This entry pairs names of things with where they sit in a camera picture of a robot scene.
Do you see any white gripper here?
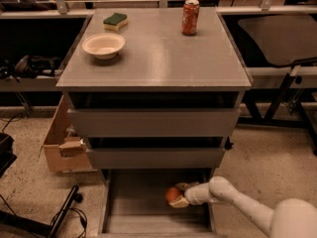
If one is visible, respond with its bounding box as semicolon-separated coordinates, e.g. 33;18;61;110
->
169;181;212;208

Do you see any orange fruit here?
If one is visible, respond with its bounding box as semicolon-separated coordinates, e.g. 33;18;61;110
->
165;187;181;202

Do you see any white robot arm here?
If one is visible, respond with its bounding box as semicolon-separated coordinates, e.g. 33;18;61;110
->
165;177;317;238

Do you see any grey middle drawer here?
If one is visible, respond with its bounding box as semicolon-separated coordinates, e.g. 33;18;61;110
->
87;148;225;169

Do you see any grey open bottom drawer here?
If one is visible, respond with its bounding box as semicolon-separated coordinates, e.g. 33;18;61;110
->
98;169;217;238

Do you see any grey top drawer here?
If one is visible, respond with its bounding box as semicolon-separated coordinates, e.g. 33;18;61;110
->
68;108;240;137

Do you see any grey drawer cabinet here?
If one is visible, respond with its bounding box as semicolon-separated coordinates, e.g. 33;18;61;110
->
55;7;254;171

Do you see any cardboard box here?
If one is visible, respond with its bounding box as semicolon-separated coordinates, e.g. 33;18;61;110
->
43;98;92;173

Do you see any white paper bowl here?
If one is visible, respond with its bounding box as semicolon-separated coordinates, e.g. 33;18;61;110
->
82;33;126;60

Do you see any black case on floor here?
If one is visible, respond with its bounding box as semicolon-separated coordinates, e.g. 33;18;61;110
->
0;133;17;178

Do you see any orange soda can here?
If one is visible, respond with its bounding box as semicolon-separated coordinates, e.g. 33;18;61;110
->
182;0;200;36

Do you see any green and yellow sponge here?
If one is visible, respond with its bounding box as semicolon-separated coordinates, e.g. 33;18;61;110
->
103;13;128;31

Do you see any dark office chair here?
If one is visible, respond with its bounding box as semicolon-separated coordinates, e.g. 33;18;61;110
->
238;14;317;122

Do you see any black stand with cables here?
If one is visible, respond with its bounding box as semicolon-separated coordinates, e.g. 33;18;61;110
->
0;185;88;238

